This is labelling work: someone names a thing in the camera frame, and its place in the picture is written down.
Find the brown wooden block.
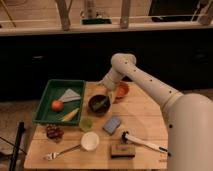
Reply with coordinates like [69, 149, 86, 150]
[110, 144, 136, 158]

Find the red tomato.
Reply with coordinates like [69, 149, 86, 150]
[51, 100, 64, 112]

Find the white handled brush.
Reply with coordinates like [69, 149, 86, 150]
[122, 131, 168, 153]

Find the bunch of dark grapes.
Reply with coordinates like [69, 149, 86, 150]
[46, 125, 64, 140]

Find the black pole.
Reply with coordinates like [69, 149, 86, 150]
[9, 122, 25, 171]

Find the dark purple bowl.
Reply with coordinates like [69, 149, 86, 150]
[88, 95, 110, 115]

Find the white cup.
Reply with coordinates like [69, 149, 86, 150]
[81, 132, 99, 151]

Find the yellow corn cob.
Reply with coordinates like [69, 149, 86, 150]
[61, 108, 79, 122]

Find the green pepper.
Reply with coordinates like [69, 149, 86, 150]
[93, 97, 108, 110]

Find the green plastic tray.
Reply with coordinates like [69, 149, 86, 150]
[33, 79, 85, 126]

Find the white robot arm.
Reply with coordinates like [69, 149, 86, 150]
[102, 53, 213, 171]

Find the grey folded cloth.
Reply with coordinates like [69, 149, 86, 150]
[59, 89, 81, 102]

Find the orange bowl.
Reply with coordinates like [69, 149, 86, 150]
[115, 82, 129, 99]

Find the metal fork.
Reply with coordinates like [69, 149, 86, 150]
[43, 144, 81, 161]

